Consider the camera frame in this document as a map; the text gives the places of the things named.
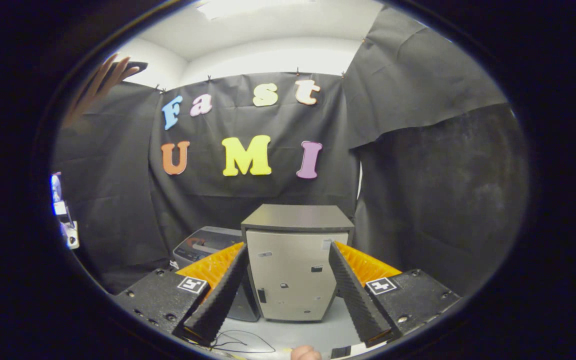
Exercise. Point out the beige cabinet with dark top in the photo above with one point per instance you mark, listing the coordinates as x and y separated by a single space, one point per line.
293 270

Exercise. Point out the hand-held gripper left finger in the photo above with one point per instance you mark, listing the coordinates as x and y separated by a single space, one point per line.
220 295

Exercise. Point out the grey washing machine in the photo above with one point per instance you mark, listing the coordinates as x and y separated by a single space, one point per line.
248 305

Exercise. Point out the dark phone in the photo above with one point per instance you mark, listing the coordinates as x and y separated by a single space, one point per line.
135 66

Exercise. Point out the black backdrop cloth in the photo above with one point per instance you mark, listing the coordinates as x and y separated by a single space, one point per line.
418 100

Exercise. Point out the dark washing machine lid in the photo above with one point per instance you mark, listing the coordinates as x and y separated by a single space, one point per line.
213 239

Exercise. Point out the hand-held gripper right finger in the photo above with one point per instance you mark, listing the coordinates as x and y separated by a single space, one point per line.
355 295

